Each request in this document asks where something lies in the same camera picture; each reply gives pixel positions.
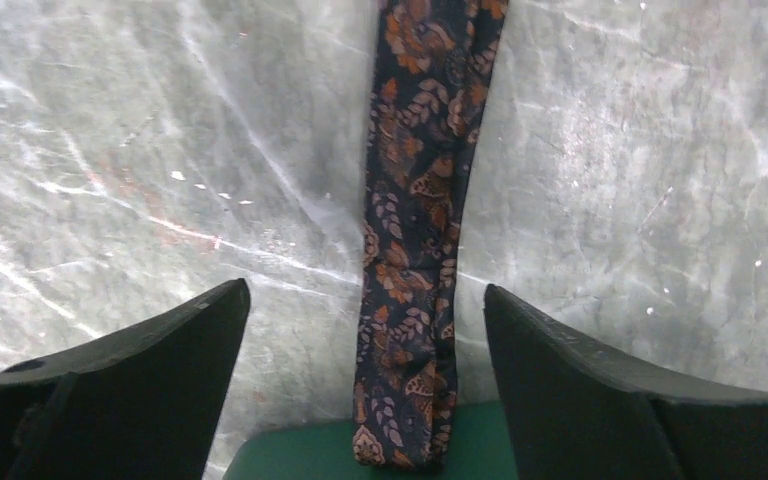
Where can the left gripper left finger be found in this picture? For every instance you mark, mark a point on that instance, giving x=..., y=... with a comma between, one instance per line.
x=140, y=403

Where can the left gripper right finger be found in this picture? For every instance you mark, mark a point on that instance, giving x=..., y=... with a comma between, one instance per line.
x=577, y=408

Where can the dark orange patterned tie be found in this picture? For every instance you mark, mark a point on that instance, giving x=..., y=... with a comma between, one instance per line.
x=432, y=73

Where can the green compartment organizer box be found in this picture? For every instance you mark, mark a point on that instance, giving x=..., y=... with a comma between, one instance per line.
x=480, y=448

